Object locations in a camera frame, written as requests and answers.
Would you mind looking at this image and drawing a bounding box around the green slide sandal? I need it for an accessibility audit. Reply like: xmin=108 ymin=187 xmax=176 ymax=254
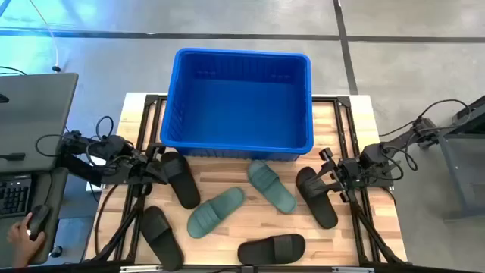
xmin=247 ymin=159 xmax=299 ymax=215
xmin=186 ymin=186 xmax=246 ymax=240

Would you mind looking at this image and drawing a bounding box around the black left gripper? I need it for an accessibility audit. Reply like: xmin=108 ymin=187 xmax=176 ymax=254
xmin=120 ymin=142 xmax=170 ymax=187

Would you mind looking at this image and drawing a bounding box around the person's hand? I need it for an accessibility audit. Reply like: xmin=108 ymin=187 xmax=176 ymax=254
xmin=6 ymin=212 xmax=47 ymax=268

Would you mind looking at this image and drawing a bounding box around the black computer mouse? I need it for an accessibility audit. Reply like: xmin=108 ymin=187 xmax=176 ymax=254
xmin=27 ymin=204 xmax=52 ymax=242

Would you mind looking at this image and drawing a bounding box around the blue plastic bin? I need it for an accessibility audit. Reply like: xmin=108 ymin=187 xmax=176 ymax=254
xmin=159 ymin=47 xmax=314 ymax=162

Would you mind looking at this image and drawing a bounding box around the thin white cable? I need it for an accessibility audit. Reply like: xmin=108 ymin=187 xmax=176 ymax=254
xmin=29 ymin=0 xmax=62 ymax=73

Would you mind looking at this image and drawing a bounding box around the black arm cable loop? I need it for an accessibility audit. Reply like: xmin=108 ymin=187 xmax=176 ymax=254
xmin=95 ymin=115 xmax=115 ymax=142

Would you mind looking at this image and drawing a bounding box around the black keyboard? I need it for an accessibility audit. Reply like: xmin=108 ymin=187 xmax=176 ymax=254
xmin=0 ymin=177 xmax=33 ymax=219

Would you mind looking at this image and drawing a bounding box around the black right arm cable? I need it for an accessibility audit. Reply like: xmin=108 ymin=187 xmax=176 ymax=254
xmin=378 ymin=99 xmax=472 ymax=138

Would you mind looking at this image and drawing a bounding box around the black laptop dongle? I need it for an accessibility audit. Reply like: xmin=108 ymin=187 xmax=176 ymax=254
xmin=0 ymin=152 xmax=27 ymax=162

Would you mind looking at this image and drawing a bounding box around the thick black cable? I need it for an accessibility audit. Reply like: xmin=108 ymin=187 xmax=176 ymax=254
xmin=93 ymin=183 xmax=119 ymax=256

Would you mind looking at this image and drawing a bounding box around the grey metal stand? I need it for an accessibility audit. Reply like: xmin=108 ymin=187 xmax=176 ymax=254
xmin=438 ymin=94 xmax=485 ymax=221

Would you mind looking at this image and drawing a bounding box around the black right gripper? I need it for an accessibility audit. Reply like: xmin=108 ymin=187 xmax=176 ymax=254
xmin=313 ymin=147 xmax=361 ymax=203

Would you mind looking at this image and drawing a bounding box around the dark grey desk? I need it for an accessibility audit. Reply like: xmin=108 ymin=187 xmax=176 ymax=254
xmin=0 ymin=166 xmax=70 ymax=267

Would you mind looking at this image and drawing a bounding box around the black slide sandal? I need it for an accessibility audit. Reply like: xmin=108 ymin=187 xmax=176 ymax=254
xmin=237 ymin=233 xmax=307 ymax=265
xmin=295 ymin=166 xmax=340 ymax=230
xmin=139 ymin=206 xmax=185 ymax=272
xmin=161 ymin=151 xmax=202 ymax=210

